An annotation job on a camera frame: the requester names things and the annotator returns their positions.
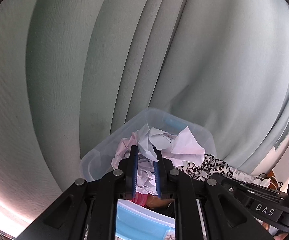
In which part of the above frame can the white paper ball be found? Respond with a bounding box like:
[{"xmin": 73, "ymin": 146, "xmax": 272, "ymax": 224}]
[{"xmin": 111, "ymin": 123, "xmax": 206, "ymax": 196}]

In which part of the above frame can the clear plastic storage bin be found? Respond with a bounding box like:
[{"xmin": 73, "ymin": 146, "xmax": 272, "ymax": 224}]
[{"xmin": 79, "ymin": 107, "xmax": 216, "ymax": 240}]

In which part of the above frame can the leopard print scrunchie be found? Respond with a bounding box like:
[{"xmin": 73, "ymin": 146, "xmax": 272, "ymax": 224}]
[{"xmin": 176, "ymin": 154, "xmax": 234, "ymax": 181}]

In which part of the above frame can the green curtain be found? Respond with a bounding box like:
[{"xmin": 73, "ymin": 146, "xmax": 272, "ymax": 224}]
[{"xmin": 0, "ymin": 0, "xmax": 289, "ymax": 236}]

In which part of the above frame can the white cable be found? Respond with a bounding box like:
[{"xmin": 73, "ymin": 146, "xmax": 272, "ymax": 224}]
[{"xmin": 257, "ymin": 174, "xmax": 283, "ymax": 188}]

